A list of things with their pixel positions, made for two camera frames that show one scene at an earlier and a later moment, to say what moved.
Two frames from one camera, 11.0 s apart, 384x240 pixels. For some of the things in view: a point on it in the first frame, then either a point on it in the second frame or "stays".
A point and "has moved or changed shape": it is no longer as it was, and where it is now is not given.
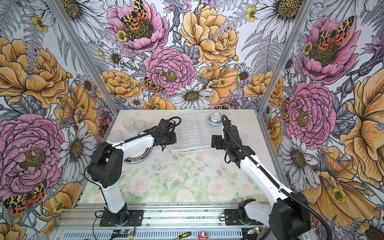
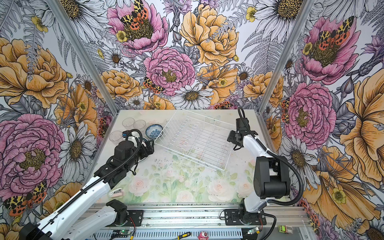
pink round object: x=203 y=235 stays
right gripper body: x=221 y=143 -> x=232 y=137
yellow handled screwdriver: x=183 y=235 stays
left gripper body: x=169 y=139 -> x=141 y=153
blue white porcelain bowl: x=215 y=119 has moved or changed shape
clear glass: x=115 y=135 stays
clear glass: x=139 y=125 stays
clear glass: x=128 y=123 stays
